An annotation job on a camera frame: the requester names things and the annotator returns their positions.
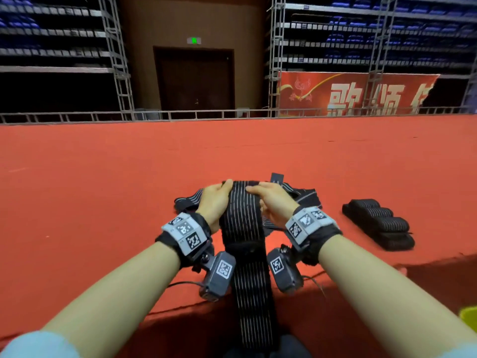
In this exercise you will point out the person's right hand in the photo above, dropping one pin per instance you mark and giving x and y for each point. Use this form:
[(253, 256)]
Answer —
[(276, 201)]

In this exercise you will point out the person's left hand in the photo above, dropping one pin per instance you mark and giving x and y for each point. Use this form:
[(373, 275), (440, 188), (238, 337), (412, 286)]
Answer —
[(214, 205)]

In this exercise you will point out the yellow plastic bin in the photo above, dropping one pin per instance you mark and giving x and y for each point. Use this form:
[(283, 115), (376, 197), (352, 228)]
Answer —
[(469, 318)]

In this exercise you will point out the person's right forearm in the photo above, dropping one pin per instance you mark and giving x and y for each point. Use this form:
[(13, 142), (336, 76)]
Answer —
[(395, 298)]

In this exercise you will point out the person's left forearm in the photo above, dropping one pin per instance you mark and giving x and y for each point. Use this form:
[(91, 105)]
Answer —
[(108, 302)]

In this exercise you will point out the black wristband with marker tags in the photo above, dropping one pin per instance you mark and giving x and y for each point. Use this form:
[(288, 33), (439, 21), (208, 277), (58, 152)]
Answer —
[(311, 229), (184, 236)]

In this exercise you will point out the metal railing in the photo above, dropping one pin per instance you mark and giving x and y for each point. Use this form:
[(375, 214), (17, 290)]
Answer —
[(149, 114)]

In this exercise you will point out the dark brown door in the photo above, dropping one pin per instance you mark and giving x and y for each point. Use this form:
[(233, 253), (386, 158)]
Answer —
[(194, 82)]

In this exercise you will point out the red banner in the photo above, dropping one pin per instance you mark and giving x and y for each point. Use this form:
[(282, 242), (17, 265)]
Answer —
[(358, 93)]

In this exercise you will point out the black trousers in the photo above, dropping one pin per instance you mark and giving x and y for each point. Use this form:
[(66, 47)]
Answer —
[(294, 346)]

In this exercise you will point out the metal truss column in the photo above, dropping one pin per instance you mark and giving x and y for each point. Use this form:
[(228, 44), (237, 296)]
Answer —
[(277, 48), (119, 56), (470, 89), (384, 41)]

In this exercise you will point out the green exit sign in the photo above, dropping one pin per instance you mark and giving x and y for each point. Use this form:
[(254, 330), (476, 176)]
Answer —
[(194, 41)]

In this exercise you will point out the tiered bleacher seats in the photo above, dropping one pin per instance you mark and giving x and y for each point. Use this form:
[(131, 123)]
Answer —
[(335, 33), (52, 37)]

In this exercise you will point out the light blue sleeve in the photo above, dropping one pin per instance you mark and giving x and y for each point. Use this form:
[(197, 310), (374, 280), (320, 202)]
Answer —
[(37, 345), (462, 350)]

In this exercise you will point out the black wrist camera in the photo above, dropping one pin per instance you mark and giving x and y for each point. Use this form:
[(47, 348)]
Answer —
[(218, 273), (285, 268)]

